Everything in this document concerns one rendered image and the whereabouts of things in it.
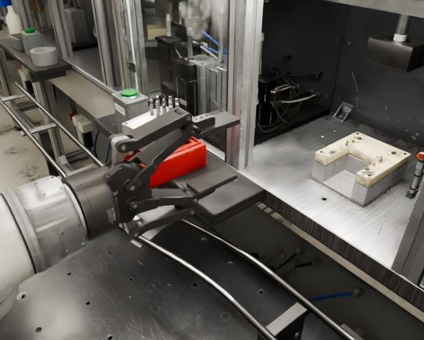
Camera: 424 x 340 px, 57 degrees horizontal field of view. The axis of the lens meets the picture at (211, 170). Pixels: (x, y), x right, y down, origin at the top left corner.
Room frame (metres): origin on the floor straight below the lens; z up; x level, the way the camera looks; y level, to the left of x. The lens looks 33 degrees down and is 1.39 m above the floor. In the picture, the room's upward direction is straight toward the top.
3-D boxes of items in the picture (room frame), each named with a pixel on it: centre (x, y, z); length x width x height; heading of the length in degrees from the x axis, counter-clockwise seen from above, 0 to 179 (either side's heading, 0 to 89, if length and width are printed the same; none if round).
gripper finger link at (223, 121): (0.45, 0.00, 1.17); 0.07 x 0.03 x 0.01; 129
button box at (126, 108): (0.90, 0.19, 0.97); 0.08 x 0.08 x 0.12; 39
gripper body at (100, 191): (0.36, 0.11, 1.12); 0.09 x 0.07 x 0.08; 129
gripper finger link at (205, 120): (0.44, 0.02, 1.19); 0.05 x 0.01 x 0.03; 129
